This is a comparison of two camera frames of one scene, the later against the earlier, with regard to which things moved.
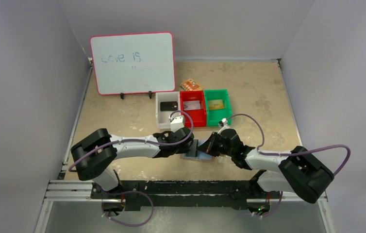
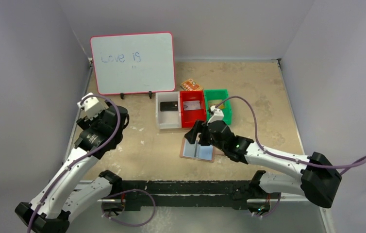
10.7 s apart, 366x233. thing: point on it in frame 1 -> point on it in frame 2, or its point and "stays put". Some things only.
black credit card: x=170 y=106 stays put
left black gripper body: x=187 y=144 -> x=84 y=122
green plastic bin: x=218 y=107 stays put
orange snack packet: x=190 y=85 stays put
